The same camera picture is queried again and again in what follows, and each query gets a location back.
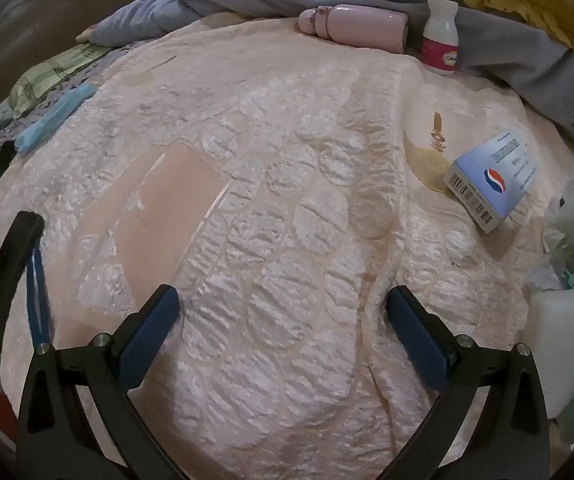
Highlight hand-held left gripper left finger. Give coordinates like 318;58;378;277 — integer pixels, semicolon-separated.
17;284;188;480

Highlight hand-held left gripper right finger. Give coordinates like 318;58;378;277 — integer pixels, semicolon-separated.
386;285;552;480

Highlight pale blue medicine box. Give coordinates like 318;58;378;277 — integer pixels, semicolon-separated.
443;132;544;234

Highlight white smooth block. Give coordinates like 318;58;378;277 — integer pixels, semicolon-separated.
522;287;574;418

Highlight pink quilted blanket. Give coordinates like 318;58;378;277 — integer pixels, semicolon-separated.
0;10;574;480

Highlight blue face mask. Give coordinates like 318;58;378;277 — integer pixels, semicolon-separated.
16;84;95;156

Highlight green plaid cloth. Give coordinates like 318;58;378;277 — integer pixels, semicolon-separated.
7;45;113;116

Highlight white red-labelled pill bottle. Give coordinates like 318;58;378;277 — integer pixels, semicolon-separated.
421;0;462;76

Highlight pink flask bottle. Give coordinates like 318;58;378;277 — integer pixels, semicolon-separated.
297;4;409;55

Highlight dark brown wooden furniture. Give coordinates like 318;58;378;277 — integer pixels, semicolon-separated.
0;0;168;126

